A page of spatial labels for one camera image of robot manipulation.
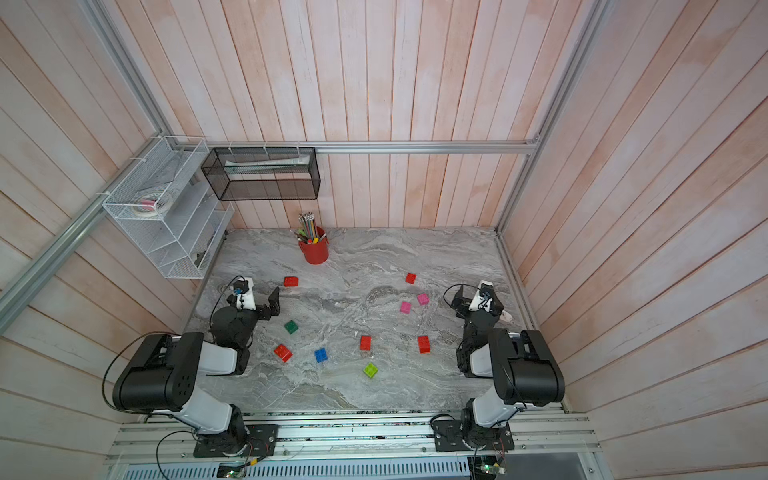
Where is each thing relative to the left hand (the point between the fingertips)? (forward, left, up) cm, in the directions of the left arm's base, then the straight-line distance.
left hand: (265, 289), depth 92 cm
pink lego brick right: (+1, -51, -8) cm, 51 cm away
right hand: (0, -66, +2) cm, 66 cm away
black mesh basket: (+39, +6, +16) cm, 42 cm away
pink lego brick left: (-1, -45, -9) cm, 45 cm away
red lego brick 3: (-17, -7, -8) cm, 20 cm away
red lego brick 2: (+10, -47, -8) cm, 49 cm away
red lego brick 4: (-14, -32, -8) cm, 35 cm away
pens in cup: (+23, -10, +3) cm, 25 cm away
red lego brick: (+9, -4, -9) cm, 14 cm away
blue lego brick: (-18, -19, -8) cm, 27 cm away
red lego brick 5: (-14, -49, -8) cm, 52 cm away
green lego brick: (-9, -8, -9) cm, 15 cm away
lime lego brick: (-22, -33, -8) cm, 41 cm away
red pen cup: (+18, -13, -4) cm, 22 cm away
